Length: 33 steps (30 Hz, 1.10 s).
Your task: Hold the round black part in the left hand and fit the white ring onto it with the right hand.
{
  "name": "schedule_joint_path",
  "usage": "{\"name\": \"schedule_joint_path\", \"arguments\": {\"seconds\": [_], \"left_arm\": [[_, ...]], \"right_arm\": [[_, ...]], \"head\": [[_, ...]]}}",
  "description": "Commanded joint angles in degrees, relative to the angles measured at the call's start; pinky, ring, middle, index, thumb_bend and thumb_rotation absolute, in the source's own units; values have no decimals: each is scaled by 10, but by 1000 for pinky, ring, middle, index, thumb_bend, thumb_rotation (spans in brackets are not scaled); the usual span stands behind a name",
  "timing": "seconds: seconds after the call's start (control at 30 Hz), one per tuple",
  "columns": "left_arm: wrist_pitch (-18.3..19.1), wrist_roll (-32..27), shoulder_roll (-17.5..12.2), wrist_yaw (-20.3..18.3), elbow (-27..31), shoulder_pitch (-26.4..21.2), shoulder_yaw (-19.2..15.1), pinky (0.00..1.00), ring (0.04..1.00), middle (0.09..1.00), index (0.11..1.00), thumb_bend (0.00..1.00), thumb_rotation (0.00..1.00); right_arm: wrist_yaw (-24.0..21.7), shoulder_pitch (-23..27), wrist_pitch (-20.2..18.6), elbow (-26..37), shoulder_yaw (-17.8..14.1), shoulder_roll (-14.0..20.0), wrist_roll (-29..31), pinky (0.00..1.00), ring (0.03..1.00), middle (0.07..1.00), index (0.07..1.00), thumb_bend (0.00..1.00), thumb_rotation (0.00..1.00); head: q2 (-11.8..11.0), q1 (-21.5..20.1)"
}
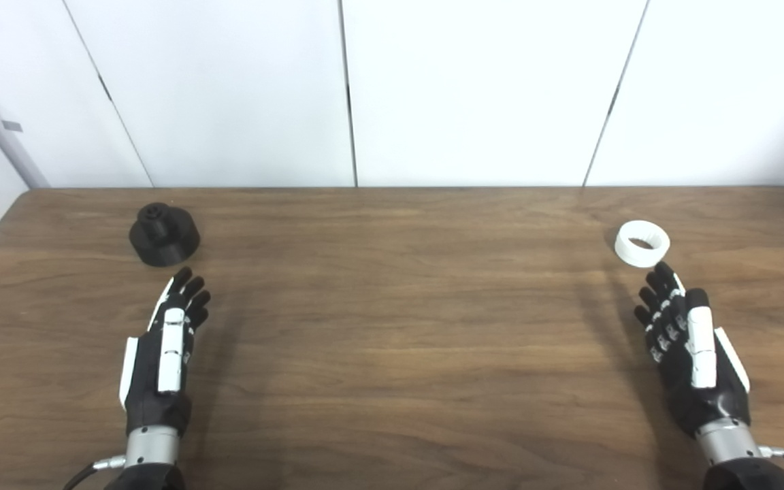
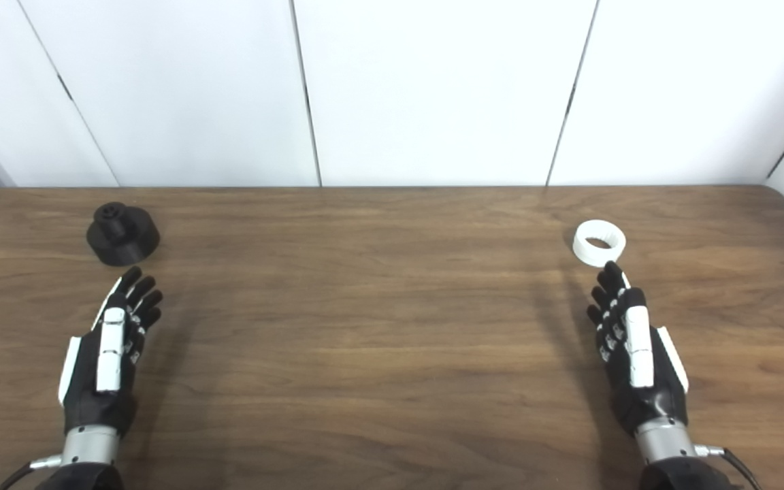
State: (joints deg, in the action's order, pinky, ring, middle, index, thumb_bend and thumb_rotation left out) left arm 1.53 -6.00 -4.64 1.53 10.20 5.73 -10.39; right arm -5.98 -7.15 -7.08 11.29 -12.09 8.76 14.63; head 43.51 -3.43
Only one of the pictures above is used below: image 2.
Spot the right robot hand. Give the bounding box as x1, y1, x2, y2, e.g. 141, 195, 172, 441
586, 261, 690, 436

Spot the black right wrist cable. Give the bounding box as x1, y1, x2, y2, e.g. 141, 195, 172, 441
695, 444, 764, 490

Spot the round black plastic part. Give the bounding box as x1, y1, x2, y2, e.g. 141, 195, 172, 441
86, 202, 161, 266

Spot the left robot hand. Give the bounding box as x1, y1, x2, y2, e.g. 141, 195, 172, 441
59, 265, 164, 440

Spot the white toothed plastic ring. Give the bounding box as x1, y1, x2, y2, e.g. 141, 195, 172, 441
572, 220, 627, 266

